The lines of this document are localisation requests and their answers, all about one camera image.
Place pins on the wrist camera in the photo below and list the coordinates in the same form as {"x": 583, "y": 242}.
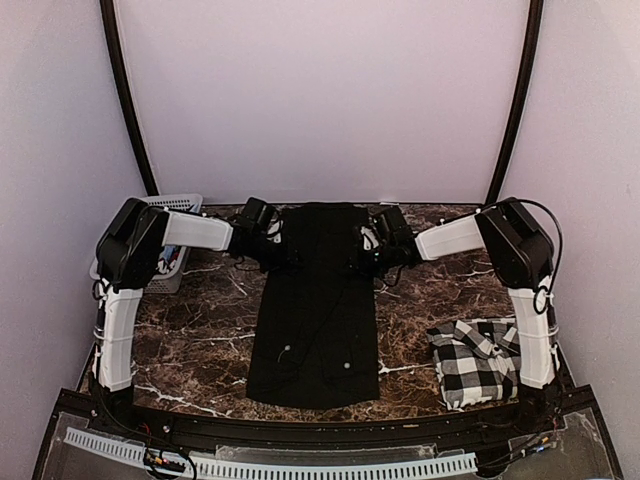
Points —
{"x": 274, "y": 232}
{"x": 368, "y": 238}

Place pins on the left black frame post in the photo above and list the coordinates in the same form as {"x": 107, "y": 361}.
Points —
{"x": 119, "y": 72}

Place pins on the right black frame post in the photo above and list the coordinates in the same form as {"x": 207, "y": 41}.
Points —
{"x": 525, "y": 70}

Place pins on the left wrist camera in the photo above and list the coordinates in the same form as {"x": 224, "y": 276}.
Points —
{"x": 274, "y": 232}

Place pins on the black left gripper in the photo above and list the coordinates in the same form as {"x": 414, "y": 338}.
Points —
{"x": 286, "y": 262}

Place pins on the black frame post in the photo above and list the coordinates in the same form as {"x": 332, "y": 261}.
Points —
{"x": 525, "y": 70}
{"x": 119, "y": 72}

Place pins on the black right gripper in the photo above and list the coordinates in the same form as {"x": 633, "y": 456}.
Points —
{"x": 360, "y": 269}

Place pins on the black white plaid shirt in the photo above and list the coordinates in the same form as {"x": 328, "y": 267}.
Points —
{"x": 476, "y": 361}

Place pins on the white slotted cable duct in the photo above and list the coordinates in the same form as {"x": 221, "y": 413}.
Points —
{"x": 227, "y": 462}

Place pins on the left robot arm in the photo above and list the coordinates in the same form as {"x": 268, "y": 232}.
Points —
{"x": 242, "y": 235}

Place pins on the black front rail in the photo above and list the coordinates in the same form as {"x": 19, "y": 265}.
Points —
{"x": 488, "y": 428}

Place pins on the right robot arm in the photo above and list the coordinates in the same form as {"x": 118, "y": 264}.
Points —
{"x": 524, "y": 242}

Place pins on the grey plastic laundry basket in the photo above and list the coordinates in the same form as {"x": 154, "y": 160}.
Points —
{"x": 128, "y": 251}

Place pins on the blue clothes in basket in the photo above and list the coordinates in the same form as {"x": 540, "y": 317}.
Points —
{"x": 168, "y": 260}

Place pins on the black long sleeve shirt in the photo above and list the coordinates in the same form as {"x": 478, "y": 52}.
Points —
{"x": 315, "y": 345}

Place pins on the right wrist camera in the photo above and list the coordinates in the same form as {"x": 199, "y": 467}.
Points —
{"x": 368, "y": 238}

